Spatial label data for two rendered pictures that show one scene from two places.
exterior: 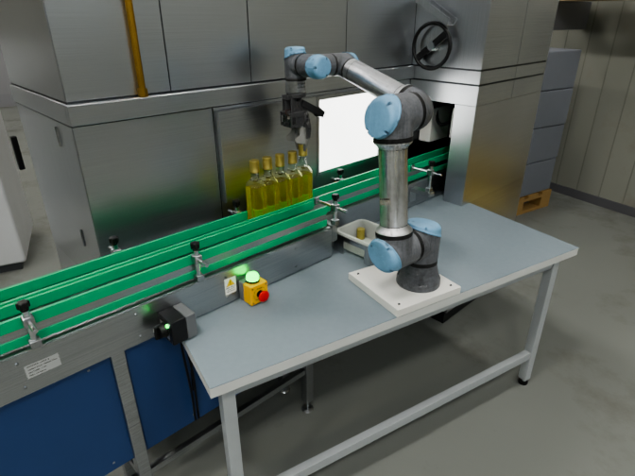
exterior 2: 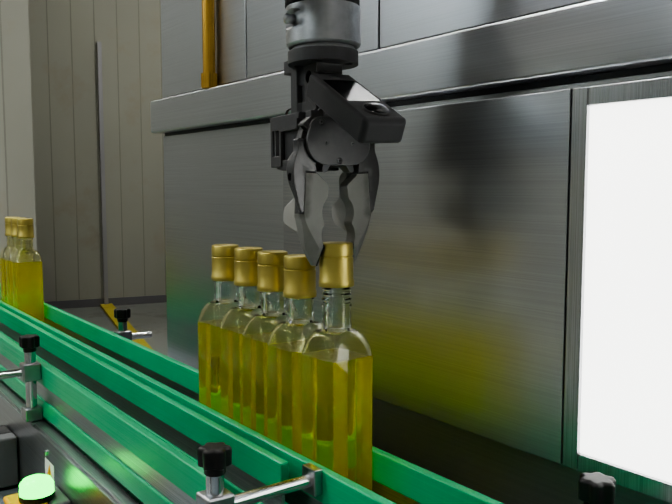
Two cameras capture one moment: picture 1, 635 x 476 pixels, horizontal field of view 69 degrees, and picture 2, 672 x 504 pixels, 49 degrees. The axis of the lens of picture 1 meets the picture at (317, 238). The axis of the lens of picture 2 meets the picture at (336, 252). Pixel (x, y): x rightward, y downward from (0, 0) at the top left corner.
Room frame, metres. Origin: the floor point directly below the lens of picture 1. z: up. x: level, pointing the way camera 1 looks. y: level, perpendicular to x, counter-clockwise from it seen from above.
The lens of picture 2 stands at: (1.84, -0.68, 1.23)
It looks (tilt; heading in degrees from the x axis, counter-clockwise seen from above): 5 degrees down; 97
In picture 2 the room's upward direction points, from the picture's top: straight up
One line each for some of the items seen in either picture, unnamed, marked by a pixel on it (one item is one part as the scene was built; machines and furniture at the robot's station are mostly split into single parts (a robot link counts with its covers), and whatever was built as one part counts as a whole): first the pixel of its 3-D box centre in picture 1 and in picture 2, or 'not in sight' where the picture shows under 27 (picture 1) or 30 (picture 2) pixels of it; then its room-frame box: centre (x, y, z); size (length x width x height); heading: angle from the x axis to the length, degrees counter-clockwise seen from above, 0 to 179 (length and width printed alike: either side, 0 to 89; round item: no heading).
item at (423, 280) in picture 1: (419, 269); not in sight; (1.40, -0.35, 0.83); 0.15 x 0.15 x 0.10
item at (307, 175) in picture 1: (303, 191); (336, 429); (1.75, 0.06, 0.99); 0.06 x 0.06 x 0.21; 44
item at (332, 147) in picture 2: (295, 110); (319, 114); (1.73, 0.08, 1.31); 0.09 x 0.08 x 0.12; 129
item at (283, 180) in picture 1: (281, 198); (273, 403); (1.67, 0.14, 0.99); 0.06 x 0.06 x 0.21; 43
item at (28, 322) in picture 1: (32, 329); not in sight; (0.91, 0.68, 0.94); 0.07 x 0.04 x 0.13; 44
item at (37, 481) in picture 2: (252, 276); (36, 487); (1.33, 0.22, 0.84); 0.04 x 0.04 x 0.03
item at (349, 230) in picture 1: (368, 241); not in sight; (1.68, -0.20, 0.80); 0.22 x 0.17 x 0.09; 44
